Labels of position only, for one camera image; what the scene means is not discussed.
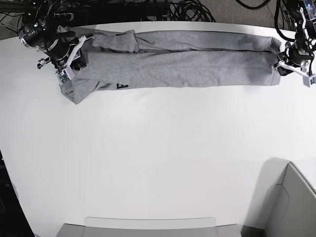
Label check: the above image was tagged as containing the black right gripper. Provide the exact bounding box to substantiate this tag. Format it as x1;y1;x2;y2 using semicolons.
37;37;87;71

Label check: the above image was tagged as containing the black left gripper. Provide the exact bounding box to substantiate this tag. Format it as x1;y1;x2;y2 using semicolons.
277;42;314;73

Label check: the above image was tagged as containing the grey T-shirt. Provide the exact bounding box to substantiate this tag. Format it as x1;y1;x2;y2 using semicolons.
60;28;281;104

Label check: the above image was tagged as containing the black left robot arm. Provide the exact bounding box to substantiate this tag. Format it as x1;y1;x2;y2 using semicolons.
274;0;316;76

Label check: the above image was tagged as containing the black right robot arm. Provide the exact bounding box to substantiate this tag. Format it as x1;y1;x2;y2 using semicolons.
20;18;281;85

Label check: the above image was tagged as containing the black power strip behind table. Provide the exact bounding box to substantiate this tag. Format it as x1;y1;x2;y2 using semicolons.
54;12;75;22

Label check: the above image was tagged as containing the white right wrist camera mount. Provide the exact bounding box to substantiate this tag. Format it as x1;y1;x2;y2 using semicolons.
55;34;95;85

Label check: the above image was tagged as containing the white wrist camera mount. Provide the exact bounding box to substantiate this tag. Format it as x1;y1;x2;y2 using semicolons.
272;60;316;87
55;34;95;85

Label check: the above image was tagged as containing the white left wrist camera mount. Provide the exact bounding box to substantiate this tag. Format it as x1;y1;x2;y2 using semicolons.
272;60;316;87

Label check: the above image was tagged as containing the black cable bundle behind table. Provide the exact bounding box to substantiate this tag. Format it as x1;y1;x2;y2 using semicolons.
170;0;217;23

